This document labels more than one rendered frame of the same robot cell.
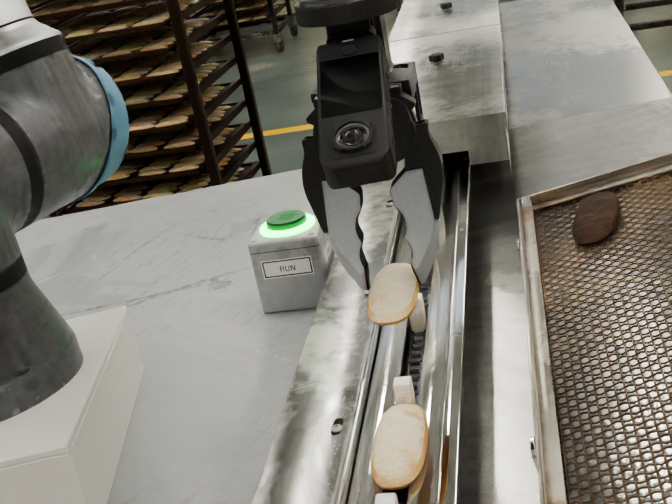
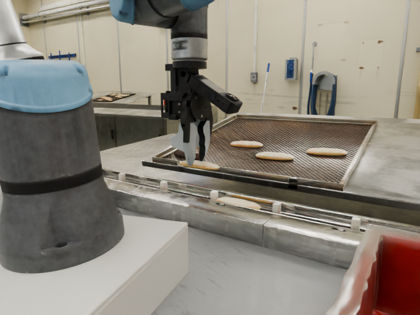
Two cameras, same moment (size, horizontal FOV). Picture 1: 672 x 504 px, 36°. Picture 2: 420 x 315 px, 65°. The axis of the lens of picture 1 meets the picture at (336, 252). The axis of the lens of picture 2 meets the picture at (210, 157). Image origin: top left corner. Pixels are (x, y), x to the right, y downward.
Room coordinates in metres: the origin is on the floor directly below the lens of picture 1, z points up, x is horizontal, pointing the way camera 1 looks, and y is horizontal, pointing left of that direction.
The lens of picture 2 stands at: (0.43, 0.60, 1.08)
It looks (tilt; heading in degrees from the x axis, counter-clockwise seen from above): 12 degrees down; 291
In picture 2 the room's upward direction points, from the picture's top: straight up
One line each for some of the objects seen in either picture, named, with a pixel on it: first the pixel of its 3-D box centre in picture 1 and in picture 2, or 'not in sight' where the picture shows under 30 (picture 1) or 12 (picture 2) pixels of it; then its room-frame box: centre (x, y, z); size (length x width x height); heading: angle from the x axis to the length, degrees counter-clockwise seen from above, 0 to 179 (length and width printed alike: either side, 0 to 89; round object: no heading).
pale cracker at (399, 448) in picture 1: (399, 440); (237, 202); (0.61, -0.02, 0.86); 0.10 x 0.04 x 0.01; 168
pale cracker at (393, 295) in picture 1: (393, 288); (199, 164); (0.70, -0.04, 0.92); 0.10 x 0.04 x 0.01; 168
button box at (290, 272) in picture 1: (301, 276); not in sight; (0.96, 0.04, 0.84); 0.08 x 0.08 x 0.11; 78
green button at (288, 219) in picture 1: (287, 224); not in sight; (0.96, 0.04, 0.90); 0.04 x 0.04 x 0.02
